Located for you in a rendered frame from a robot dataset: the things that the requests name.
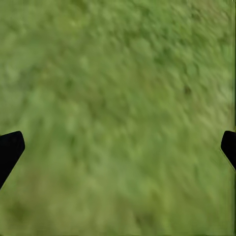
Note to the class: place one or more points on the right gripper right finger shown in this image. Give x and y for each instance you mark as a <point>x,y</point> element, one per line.
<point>228,145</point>

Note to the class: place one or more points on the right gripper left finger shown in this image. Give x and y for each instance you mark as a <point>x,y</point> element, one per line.
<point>12,146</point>

